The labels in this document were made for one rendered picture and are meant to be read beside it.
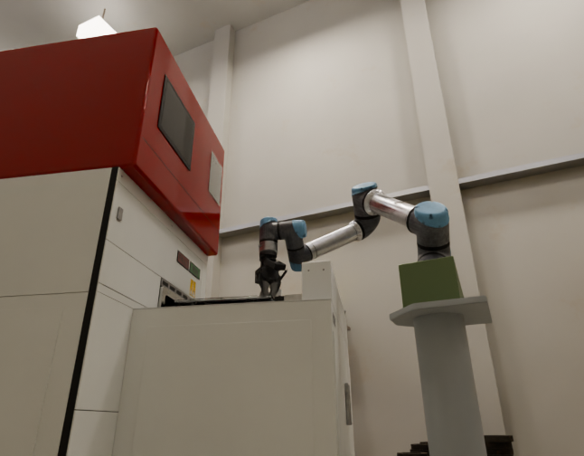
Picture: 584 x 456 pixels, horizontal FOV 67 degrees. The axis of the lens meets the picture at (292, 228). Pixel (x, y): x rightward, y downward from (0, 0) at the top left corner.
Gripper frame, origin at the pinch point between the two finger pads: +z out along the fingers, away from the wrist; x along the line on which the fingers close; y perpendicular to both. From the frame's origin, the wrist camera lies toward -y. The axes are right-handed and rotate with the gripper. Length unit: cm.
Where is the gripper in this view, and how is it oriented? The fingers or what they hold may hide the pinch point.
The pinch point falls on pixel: (269, 300)
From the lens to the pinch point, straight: 169.9
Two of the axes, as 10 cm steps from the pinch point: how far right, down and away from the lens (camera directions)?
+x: -9.0, -1.7, -3.9
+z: 0.1, 9.1, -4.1
